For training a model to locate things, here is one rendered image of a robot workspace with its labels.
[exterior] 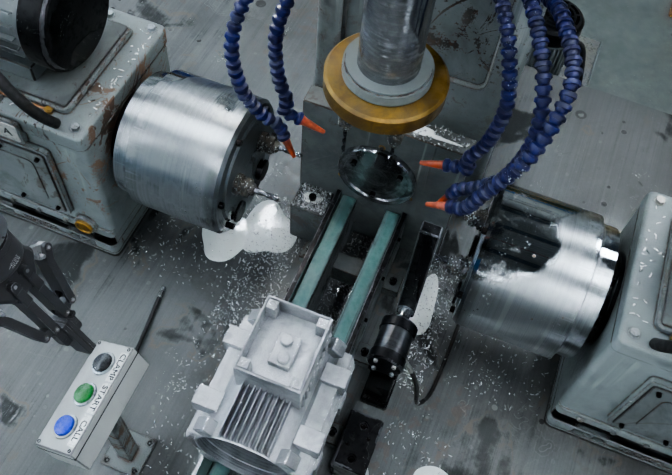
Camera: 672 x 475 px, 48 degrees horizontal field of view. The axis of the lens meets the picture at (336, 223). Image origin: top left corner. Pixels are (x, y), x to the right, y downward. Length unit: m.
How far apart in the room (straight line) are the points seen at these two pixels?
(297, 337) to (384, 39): 0.43
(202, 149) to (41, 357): 0.51
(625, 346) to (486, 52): 0.50
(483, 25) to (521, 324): 0.47
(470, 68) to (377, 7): 0.38
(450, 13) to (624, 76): 2.02
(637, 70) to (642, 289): 2.13
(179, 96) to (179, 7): 0.72
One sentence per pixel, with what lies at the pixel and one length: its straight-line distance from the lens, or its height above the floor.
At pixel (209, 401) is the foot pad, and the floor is 1.08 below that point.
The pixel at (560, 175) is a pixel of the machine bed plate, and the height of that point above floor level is 0.80.
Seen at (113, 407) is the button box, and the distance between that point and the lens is 1.16.
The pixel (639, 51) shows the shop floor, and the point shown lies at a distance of 3.35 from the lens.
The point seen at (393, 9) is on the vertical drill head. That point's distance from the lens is 0.96.
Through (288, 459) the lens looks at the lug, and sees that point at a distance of 1.07.
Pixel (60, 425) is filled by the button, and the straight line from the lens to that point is 1.15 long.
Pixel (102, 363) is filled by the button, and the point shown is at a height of 1.07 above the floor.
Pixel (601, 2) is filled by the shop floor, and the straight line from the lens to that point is 3.50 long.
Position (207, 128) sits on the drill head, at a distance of 1.25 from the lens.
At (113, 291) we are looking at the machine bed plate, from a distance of 1.53.
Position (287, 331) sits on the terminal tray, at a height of 1.11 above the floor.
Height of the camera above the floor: 2.13
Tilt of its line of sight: 57 degrees down
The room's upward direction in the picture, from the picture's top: 7 degrees clockwise
